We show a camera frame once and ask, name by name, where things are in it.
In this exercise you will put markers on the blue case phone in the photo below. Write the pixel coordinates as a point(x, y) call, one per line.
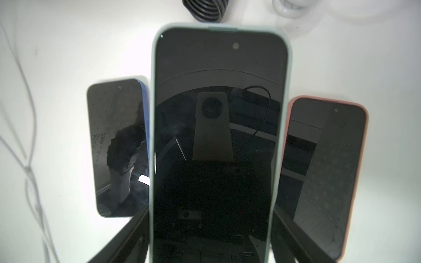
point(119, 130)

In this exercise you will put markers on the pink case phone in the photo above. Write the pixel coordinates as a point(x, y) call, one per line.
point(320, 168)

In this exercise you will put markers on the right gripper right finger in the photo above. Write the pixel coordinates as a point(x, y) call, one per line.
point(291, 244)

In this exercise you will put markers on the green case phone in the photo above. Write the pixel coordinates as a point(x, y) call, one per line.
point(219, 102)

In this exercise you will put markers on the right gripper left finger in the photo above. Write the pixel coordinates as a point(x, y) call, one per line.
point(130, 245)

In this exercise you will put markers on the black ribbed cylinder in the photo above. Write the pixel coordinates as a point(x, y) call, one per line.
point(207, 11)

